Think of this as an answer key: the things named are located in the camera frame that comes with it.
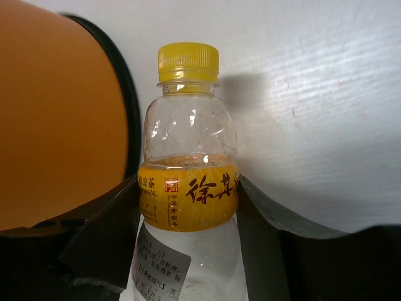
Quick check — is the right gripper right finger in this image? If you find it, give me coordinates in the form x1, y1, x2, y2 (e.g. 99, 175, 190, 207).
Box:
237, 178, 400, 300

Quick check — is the orange label yellow cap bottle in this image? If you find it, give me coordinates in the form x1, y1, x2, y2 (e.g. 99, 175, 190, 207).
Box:
131, 42, 247, 300

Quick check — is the orange cylindrical bin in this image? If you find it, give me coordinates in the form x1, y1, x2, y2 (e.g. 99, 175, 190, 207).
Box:
1, 1, 141, 230

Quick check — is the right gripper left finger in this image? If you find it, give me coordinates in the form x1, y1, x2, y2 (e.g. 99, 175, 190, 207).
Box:
1, 177, 140, 300

